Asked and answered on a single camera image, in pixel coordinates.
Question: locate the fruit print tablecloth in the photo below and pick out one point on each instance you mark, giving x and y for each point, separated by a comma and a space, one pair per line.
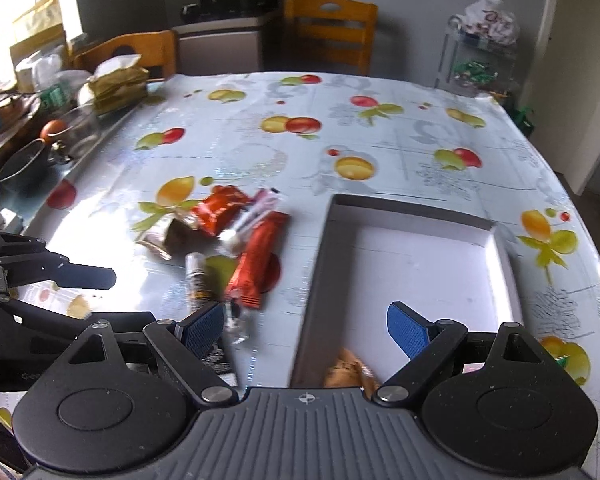
260, 170

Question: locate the brown pastry in clear wrapper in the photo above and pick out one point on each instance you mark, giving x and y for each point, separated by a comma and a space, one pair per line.
347, 370

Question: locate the long red snack packet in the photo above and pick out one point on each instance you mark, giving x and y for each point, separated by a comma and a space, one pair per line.
257, 260

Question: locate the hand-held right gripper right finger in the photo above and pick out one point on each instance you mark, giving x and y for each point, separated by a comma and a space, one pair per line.
405, 331

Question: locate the green packets on rack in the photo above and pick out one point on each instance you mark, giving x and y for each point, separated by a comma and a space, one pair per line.
475, 72

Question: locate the clear plastic wrapper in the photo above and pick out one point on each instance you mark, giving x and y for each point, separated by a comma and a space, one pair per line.
236, 320

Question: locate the white charger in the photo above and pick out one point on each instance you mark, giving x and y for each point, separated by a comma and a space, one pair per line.
0, 212

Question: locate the black pot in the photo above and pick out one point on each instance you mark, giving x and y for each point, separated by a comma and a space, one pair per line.
25, 167

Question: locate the grey cabinet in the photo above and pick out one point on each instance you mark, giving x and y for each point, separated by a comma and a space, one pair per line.
220, 47

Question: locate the green bag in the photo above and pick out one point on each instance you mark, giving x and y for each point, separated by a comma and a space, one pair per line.
524, 119

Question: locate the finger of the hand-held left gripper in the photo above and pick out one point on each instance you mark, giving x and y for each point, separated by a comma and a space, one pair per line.
120, 321
87, 278

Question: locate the red tomato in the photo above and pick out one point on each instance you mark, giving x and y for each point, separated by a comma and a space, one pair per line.
54, 130

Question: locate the wooden chair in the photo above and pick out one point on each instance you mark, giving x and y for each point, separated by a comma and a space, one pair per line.
130, 50
330, 30

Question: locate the white plastic bag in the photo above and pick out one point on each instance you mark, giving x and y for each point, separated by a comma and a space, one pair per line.
490, 17

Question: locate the stack of yellow-green packets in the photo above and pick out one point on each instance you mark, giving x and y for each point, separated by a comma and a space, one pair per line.
120, 90

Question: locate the clear glass jar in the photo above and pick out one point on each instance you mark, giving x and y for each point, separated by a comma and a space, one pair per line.
82, 127

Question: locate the brown snack packet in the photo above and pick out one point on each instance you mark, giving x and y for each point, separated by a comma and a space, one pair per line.
167, 237

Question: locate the orange snack packet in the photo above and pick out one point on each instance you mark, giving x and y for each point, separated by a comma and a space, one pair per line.
220, 212

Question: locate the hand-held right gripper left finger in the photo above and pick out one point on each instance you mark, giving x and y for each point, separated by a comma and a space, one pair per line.
204, 329

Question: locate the yellow cardboard box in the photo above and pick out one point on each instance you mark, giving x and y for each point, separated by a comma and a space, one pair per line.
37, 25

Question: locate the lollipop in pink wrapper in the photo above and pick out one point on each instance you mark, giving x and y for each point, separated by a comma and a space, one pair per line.
231, 242

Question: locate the white cardboard box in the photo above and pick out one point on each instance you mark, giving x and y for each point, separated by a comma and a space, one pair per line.
420, 270

